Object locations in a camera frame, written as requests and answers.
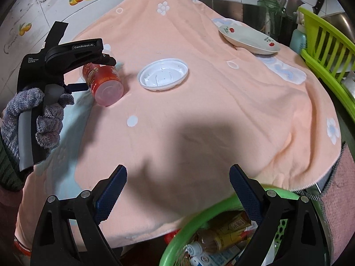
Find pink dish cloth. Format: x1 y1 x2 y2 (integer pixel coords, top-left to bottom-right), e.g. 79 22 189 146
321 143 354 263

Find gold red drink bottle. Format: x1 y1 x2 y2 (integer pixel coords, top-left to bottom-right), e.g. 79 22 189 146
185 211 252 257

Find green plastic trash basket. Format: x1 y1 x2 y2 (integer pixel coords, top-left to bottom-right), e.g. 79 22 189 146
159 189 331 266

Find green utensil holder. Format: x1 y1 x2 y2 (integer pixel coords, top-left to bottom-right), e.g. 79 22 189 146
258 0 293 46

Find white floral plate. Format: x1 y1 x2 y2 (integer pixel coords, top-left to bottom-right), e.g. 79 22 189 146
218 24 281 55

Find peach flower towel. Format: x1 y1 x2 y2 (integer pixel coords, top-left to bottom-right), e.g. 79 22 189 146
16 0 341 247

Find white plastic lid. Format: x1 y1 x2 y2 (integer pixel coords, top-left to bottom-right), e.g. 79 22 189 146
137 58 189 91

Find black handled knife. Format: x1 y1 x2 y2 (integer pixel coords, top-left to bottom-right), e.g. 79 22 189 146
312 0 325 15

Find grey knit gloved hand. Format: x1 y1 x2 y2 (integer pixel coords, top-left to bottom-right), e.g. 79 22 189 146
1 88 74 166

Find red plastic cup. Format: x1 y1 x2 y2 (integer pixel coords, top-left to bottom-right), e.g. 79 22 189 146
81 63 124 106

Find lime green dish rack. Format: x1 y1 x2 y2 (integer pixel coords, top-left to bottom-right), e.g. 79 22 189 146
298 7 354 117

